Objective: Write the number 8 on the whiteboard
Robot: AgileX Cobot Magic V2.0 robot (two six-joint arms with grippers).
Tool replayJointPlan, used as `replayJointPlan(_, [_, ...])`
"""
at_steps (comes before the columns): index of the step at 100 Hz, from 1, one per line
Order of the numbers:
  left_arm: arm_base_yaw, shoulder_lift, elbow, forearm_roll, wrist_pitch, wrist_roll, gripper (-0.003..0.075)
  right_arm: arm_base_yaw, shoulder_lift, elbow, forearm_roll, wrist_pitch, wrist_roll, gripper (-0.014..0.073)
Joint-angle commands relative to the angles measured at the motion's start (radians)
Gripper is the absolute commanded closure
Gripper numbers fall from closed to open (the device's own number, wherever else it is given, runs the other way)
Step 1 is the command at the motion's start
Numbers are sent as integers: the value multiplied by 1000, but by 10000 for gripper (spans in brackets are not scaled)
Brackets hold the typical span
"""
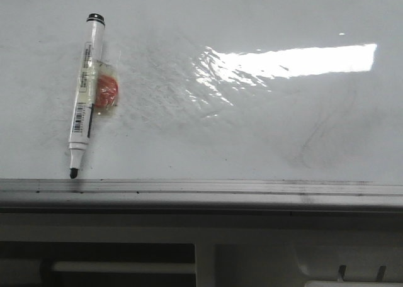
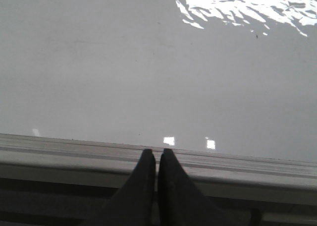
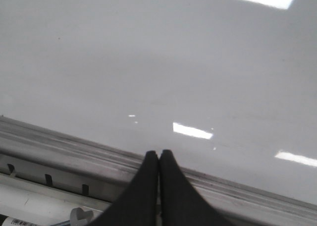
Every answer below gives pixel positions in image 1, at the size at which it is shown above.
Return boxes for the white whiteboard marker pen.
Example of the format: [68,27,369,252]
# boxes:
[68,13,105,179]

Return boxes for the white table frame below whiteboard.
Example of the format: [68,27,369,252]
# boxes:
[1,213,402,286]

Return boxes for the white whiteboard with aluminium frame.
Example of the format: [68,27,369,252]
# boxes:
[1,0,402,211]

